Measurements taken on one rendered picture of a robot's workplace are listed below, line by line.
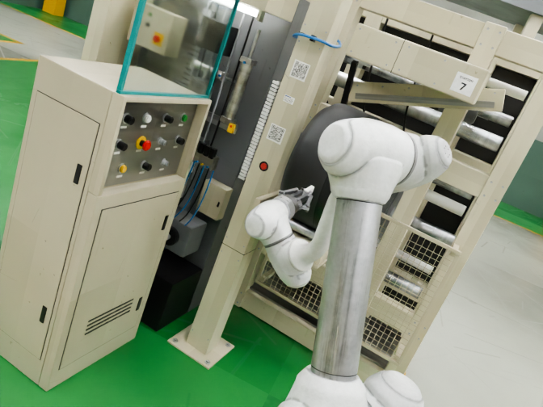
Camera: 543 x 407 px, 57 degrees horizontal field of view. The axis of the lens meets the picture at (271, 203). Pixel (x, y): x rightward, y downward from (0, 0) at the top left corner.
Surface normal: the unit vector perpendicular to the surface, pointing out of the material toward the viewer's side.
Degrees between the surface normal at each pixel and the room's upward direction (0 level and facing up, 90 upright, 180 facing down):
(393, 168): 73
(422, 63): 90
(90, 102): 90
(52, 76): 90
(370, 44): 90
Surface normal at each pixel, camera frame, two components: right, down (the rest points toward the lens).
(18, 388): 0.35, -0.88
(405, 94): -0.42, 0.16
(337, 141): -0.77, -0.24
